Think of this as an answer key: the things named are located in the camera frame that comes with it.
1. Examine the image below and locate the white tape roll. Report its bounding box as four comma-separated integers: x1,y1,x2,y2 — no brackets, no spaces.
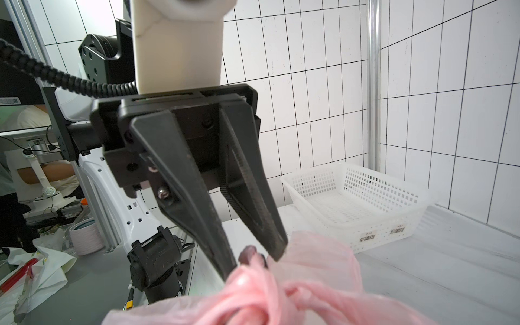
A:
69,218,105,256

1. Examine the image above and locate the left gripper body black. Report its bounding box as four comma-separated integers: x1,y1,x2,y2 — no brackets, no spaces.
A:
90,84,261,198

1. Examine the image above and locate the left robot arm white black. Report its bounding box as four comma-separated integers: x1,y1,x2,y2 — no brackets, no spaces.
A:
1,41,288,303

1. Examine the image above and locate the person in white shirt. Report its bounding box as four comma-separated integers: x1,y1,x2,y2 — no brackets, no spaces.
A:
0,103,82,253

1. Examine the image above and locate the white plastic basket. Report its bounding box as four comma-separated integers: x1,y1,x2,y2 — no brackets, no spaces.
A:
280,162,438,253

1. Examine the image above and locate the white crumpled cloth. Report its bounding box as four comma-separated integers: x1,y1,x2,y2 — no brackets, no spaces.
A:
1,246,77,324

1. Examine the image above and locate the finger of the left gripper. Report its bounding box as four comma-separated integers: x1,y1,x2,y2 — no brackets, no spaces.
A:
219,102,288,261
129,110,236,280

